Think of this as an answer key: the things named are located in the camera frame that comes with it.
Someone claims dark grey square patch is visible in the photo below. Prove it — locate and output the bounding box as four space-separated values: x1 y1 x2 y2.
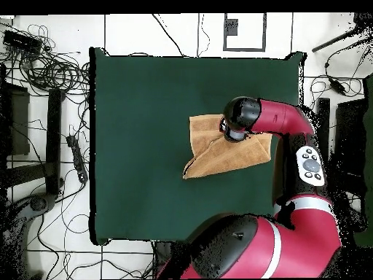
224 18 239 36

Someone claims black power adapter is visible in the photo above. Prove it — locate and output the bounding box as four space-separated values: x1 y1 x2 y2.
329 78 348 94

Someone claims black power strip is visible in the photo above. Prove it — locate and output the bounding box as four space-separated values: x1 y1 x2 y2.
66 134 89 184

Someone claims dark box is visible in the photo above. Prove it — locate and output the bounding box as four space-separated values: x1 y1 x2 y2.
0 82 31 157
333 98 368 182

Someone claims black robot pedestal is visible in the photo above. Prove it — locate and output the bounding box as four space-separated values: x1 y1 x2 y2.
152 240 178 278

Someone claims black electronics box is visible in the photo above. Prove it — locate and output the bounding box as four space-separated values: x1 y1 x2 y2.
1 29 44 55

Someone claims black tripod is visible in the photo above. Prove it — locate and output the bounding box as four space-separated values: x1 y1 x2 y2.
311 12 373 53

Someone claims black stand base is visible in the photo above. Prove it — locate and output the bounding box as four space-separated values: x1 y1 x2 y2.
2 192 58 263

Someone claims thin black cable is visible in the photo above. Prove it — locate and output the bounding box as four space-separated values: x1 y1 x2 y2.
151 13 185 57
197 13 211 57

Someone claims grey square frame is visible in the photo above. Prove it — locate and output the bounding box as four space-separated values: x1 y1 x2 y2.
223 12 267 53

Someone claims dark green table cloth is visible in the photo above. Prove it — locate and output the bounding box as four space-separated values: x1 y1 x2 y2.
89 47 307 245

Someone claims tangled black cable bundle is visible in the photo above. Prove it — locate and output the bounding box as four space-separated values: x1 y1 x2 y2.
308 74 368 117
0 24 91 97

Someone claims orange terry towel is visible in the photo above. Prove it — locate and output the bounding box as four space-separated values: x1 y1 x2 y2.
182 114 273 179

